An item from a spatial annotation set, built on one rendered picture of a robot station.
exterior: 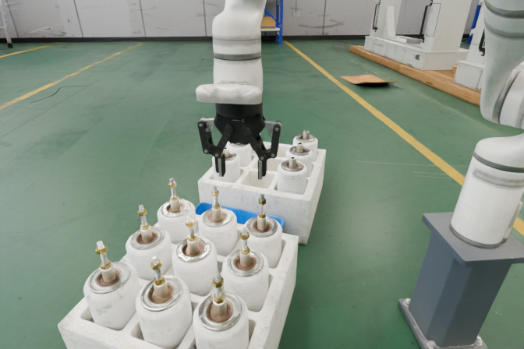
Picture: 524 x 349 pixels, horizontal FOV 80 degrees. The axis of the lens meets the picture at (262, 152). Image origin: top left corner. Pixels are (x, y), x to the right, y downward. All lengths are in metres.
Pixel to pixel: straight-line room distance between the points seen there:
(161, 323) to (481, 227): 0.62
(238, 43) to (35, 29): 7.38
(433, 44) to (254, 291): 3.37
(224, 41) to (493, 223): 0.59
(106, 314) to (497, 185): 0.75
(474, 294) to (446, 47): 3.22
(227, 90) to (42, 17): 7.29
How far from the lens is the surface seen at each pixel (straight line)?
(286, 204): 1.01
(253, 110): 0.47
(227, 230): 0.77
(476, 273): 0.78
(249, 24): 0.45
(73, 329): 0.76
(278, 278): 0.75
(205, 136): 0.52
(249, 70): 0.45
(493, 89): 0.63
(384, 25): 4.99
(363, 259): 1.09
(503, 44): 0.53
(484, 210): 0.72
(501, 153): 0.67
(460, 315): 0.86
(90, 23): 7.30
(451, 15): 3.80
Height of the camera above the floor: 0.74
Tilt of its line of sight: 26 degrees down
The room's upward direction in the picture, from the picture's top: straight up
